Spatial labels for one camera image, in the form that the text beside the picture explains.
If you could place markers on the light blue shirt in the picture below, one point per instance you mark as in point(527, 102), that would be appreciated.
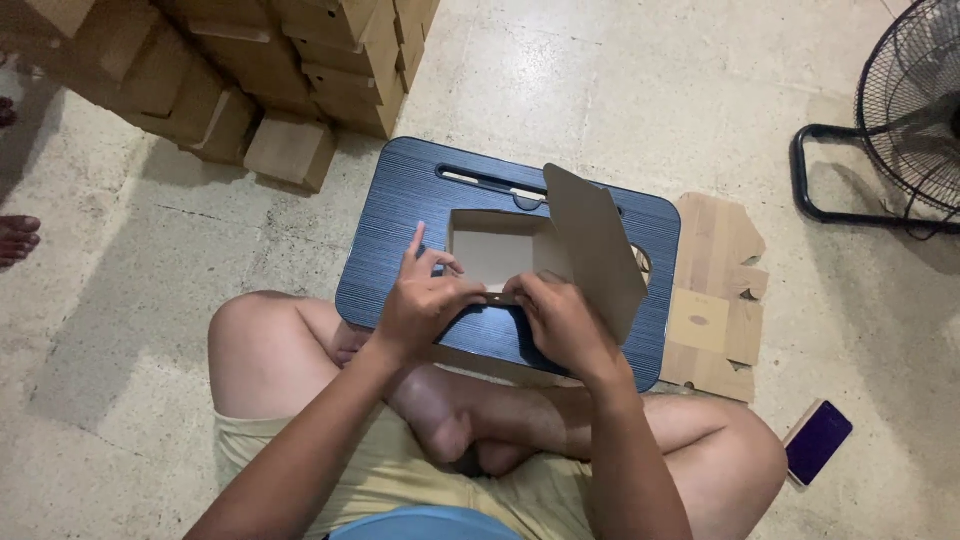
point(424, 523)

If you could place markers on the black floor fan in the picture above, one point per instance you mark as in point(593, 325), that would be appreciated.
point(900, 120)

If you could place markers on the person's right fingers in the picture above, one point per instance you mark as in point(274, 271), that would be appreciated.
point(531, 286)

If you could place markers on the person's legs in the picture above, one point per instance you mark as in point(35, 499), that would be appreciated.
point(465, 420)

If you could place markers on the purple smartphone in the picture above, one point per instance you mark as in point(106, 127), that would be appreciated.
point(817, 441)

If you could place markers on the brown cardboard box with lid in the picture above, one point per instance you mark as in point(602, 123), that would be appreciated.
point(555, 247)

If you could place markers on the person's left hand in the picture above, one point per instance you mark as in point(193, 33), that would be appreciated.
point(420, 304)

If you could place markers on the beige shorts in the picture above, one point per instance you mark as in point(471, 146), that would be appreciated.
point(390, 480)

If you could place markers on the stack of flat cardboard blanks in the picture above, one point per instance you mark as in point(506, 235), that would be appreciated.
point(716, 300)

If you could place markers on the heap of folded cardboard boxes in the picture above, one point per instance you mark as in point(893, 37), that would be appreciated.
point(225, 67)

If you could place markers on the dark blue lap desk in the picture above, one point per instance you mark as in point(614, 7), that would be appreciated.
point(409, 225)

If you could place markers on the person's right hand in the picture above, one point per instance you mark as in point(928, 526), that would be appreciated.
point(559, 319)

